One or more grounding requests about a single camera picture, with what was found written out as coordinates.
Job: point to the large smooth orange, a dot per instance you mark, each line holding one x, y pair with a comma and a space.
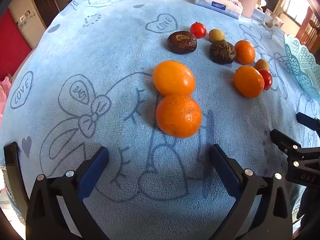
173, 78

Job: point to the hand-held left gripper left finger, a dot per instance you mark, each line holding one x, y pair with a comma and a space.
96, 166

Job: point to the white cabinet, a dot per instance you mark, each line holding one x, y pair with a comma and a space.
27, 17

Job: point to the dark brown water chestnut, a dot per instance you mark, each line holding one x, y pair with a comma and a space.
222, 52
182, 42

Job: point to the pink cloth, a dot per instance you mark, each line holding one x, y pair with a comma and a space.
4, 95

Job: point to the red cherry tomato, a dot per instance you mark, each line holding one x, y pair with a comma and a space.
198, 30
267, 79

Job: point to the large dimpled orange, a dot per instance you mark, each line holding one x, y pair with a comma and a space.
178, 116

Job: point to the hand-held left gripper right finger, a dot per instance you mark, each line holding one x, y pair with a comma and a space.
222, 166

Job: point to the small orange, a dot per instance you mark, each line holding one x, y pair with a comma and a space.
245, 52

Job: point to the medium orange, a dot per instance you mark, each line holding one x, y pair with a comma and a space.
248, 82

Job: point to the turquoise plastic lattice basket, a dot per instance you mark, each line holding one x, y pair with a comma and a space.
300, 62

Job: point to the light blue printed towel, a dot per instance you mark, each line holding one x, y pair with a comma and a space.
100, 55

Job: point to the yellowish longan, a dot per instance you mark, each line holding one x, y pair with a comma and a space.
262, 65
216, 35

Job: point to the clear glass cup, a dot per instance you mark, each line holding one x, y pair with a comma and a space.
271, 21

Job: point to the white and blue tissue pack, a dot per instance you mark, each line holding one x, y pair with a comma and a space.
217, 3

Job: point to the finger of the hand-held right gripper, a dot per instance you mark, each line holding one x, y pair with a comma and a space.
308, 122
282, 140

